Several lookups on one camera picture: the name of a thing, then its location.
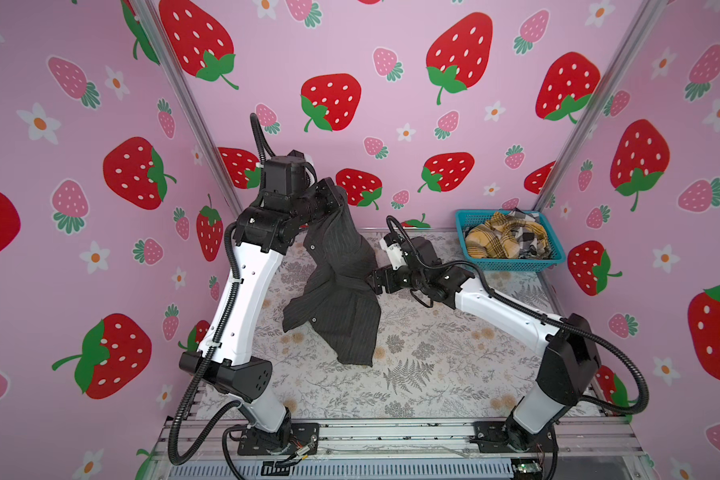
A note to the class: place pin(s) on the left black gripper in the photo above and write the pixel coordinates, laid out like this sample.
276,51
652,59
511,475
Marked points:
330,196

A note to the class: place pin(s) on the teal plastic basket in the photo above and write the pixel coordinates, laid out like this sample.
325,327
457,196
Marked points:
467,219

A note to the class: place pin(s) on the dark grey pinstripe shirt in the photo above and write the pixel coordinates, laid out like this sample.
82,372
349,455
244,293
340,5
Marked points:
337,302

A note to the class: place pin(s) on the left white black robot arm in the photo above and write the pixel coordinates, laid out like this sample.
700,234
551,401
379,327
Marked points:
224,359

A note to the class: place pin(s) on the aluminium frame rail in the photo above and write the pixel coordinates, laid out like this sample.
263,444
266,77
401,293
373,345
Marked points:
445,448

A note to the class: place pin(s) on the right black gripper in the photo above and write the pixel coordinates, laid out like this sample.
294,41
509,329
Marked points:
378,277

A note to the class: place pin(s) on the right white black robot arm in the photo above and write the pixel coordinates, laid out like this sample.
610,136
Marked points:
569,361

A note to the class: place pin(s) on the yellow plaid shirt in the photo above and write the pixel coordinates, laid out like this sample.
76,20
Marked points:
515,235

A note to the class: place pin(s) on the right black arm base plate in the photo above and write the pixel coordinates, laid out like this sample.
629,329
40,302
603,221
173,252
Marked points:
509,438

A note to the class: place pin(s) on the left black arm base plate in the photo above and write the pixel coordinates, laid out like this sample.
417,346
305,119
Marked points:
276,441

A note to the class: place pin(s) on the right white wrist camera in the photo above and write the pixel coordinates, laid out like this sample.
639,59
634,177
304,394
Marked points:
395,253

